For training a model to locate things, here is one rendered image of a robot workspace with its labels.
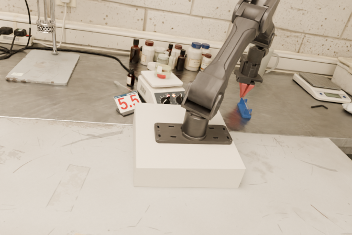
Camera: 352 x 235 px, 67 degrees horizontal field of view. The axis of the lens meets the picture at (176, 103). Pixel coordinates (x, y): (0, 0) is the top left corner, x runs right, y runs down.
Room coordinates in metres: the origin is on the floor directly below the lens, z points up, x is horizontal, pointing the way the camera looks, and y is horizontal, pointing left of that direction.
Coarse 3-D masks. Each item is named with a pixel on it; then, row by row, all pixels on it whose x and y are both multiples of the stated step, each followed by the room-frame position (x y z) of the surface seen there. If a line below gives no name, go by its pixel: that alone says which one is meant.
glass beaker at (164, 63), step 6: (162, 54) 0.90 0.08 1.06; (168, 54) 0.90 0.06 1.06; (156, 60) 0.86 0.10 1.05; (162, 60) 0.84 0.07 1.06; (168, 60) 0.85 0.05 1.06; (156, 66) 0.85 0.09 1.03; (162, 66) 0.84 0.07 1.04; (168, 66) 0.85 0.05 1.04; (156, 72) 0.85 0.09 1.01; (162, 72) 0.84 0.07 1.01; (168, 72) 0.85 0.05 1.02; (162, 78) 0.84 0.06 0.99; (168, 78) 0.86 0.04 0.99
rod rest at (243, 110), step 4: (240, 100) 0.94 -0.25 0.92; (240, 104) 0.94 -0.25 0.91; (244, 104) 0.94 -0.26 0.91; (240, 108) 0.90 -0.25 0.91; (244, 108) 0.91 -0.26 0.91; (240, 112) 0.88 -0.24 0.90; (244, 112) 0.86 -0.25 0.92; (248, 112) 0.86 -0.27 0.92; (244, 116) 0.85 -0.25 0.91; (248, 116) 0.85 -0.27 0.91
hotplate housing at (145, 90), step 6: (138, 78) 0.88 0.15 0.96; (144, 78) 0.87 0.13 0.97; (138, 84) 0.87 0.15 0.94; (144, 84) 0.83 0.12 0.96; (138, 90) 0.86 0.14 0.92; (144, 90) 0.82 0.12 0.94; (150, 90) 0.79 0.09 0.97; (156, 90) 0.79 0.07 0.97; (162, 90) 0.80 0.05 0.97; (168, 90) 0.81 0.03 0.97; (174, 90) 0.82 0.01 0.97; (180, 90) 0.83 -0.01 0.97; (144, 96) 0.82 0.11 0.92; (150, 96) 0.78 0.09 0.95; (150, 102) 0.77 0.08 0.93; (156, 102) 0.75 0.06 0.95
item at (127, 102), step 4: (124, 96) 0.76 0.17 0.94; (128, 96) 0.77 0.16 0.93; (132, 96) 0.78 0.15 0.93; (136, 96) 0.79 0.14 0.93; (116, 100) 0.73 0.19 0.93; (120, 100) 0.74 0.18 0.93; (124, 100) 0.75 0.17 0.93; (128, 100) 0.76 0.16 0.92; (132, 100) 0.77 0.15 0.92; (136, 100) 0.78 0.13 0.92; (120, 104) 0.73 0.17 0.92; (124, 104) 0.74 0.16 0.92; (128, 104) 0.75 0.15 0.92; (132, 104) 0.76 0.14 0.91; (120, 108) 0.72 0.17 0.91; (124, 108) 0.73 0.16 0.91; (128, 108) 0.74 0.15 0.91
